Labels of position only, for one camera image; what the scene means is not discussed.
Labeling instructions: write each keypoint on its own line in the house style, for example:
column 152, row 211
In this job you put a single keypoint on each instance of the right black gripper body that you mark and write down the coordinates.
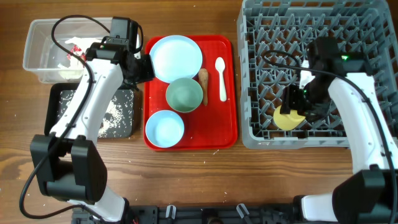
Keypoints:
column 296, row 98

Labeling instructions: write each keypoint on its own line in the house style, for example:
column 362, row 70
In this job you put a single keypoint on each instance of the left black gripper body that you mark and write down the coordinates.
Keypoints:
column 143, row 70

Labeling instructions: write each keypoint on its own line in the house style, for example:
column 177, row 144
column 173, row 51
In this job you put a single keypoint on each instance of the yellow plastic cup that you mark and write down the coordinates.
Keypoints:
column 289, row 121

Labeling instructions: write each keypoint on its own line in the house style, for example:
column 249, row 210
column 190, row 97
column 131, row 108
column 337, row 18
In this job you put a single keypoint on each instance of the green bowl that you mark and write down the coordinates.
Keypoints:
column 184, row 95

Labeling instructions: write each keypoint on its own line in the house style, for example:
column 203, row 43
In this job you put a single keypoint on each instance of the small light blue bowl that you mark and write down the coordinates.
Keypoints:
column 164, row 129

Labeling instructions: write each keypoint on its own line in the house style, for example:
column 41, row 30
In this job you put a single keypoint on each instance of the brown carrot piece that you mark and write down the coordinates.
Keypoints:
column 203, row 81

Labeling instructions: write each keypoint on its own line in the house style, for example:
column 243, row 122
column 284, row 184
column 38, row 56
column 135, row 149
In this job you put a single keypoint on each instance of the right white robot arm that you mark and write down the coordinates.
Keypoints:
column 329, row 76

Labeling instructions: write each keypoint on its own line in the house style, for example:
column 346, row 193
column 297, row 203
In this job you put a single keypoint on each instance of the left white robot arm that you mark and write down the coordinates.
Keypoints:
column 67, row 165

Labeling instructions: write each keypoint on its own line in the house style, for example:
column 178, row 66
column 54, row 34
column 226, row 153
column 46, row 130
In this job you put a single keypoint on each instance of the black waste tray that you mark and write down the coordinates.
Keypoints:
column 53, row 102

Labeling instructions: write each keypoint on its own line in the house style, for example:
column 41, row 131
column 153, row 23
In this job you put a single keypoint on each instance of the grey dishwasher rack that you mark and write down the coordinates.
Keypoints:
column 279, row 31

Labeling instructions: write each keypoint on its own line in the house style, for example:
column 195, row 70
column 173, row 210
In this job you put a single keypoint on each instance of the large light blue plate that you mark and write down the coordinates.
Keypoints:
column 174, row 57

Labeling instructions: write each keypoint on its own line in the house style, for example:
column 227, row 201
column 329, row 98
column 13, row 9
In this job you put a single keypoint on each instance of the pile of rice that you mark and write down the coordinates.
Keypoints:
column 117, row 122

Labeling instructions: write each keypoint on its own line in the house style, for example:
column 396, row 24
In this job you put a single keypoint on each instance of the crumpled white paper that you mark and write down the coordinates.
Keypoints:
column 75, row 65

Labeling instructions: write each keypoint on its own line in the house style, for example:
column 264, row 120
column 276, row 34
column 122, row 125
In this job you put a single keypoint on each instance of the red snack wrapper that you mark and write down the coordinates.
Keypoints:
column 77, row 51

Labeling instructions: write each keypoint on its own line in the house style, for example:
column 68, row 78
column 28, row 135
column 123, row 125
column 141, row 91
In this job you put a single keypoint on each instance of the white plastic spoon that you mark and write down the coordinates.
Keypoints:
column 220, row 67

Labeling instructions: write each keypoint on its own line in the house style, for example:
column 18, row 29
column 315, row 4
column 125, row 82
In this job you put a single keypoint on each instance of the clear plastic bin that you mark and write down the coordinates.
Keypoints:
column 42, row 56

